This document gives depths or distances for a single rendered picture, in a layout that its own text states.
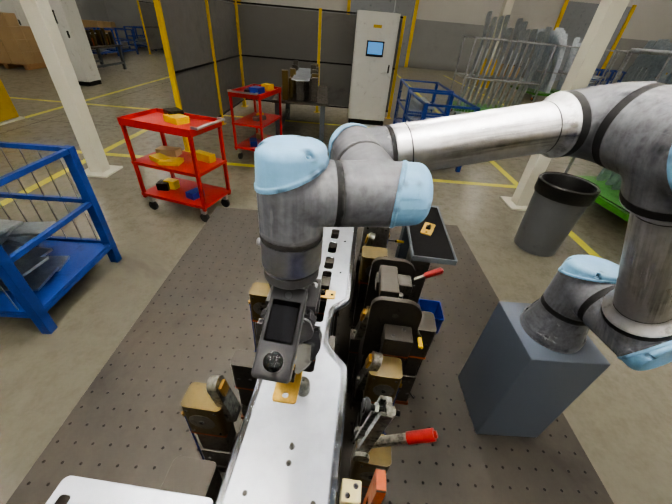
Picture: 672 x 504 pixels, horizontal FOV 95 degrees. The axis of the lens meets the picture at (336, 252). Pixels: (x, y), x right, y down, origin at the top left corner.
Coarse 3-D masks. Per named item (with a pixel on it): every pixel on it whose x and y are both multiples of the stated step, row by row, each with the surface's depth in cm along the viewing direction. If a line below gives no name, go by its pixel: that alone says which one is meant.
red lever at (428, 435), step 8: (408, 432) 57; (416, 432) 56; (424, 432) 55; (432, 432) 55; (360, 440) 60; (384, 440) 58; (392, 440) 57; (400, 440) 57; (408, 440) 56; (416, 440) 55; (424, 440) 55; (432, 440) 55
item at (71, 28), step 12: (48, 0) 695; (60, 0) 696; (72, 0) 727; (60, 12) 707; (72, 12) 729; (60, 24) 721; (72, 24) 731; (72, 36) 735; (84, 36) 768; (72, 48) 748; (84, 48) 770; (72, 60) 763; (84, 60) 773; (84, 72) 778; (96, 72) 814; (84, 84) 797; (96, 84) 818
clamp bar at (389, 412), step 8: (368, 400) 52; (384, 400) 52; (368, 408) 51; (376, 408) 52; (384, 408) 52; (392, 408) 51; (368, 416) 57; (376, 416) 55; (384, 416) 50; (392, 416) 50; (368, 424) 58; (376, 424) 52; (384, 424) 52; (360, 432) 60; (368, 432) 54; (376, 432) 53; (368, 440) 56; (376, 440) 55; (360, 448) 58; (368, 448) 57
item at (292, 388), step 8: (296, 376) 50; (280, 384) 49; (288, 384) 49; (296, 384) 49; (280, 392) 48; (288, 392) 48; (296, 392) 48; (280, 400) 47; (288, 400) 47; (296, 400) 47
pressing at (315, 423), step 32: (352, 256) 120; (320, 352) 84; (256, 384) 76; (320, 384) 77; (256, 416) 69; (288, 416) 70; (320, 416) 70; (256, 448) 64; (288, 448) 65; (320, 448) 65; (224, 480) 60; (256, 480) 60; (288, 480) 60; (320, 480) 60
